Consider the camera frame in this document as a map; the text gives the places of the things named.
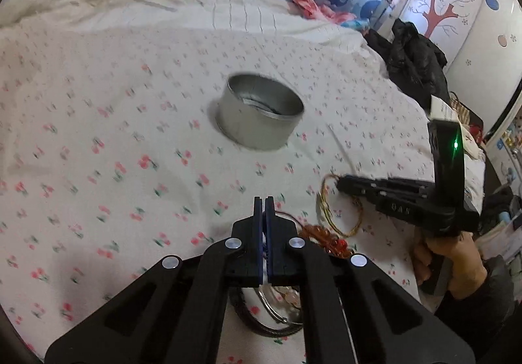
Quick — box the gold bangle bracelet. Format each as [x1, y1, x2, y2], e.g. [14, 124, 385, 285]
[317, 173, 364, 239]

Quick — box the red bead bracelet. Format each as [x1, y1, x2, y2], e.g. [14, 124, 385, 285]
[297, 223, 357, 261]

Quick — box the black braided leather bracelet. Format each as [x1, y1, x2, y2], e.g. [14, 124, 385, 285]
[227, 285, 305, 339]

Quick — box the silver bangle bracelet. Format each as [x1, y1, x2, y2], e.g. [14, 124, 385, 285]
[255, 283, 305, 326]

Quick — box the right hand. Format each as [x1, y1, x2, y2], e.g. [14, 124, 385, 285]
[410, 231, 487, 299]

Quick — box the paper bag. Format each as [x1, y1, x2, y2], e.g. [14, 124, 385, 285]
[429, 93, 485, 161]

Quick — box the round silver metal tin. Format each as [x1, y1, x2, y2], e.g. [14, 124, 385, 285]
[215, 72, 305, 151]

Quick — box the black jacket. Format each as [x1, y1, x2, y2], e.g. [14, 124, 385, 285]
[364, 19, 450, 112]

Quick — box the cherry print bed sheet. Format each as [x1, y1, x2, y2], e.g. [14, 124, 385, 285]
[1, 22, 433, 358]

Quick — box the pink cloth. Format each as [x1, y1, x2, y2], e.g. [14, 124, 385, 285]
[291, 0, 357, 25]

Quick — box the white wardrobe with tree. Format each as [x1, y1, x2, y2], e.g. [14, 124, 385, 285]
[400, 0, 521, 131]

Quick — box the white crumpled duvet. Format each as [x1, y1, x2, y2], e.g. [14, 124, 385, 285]
[1, 0, 365, 53]

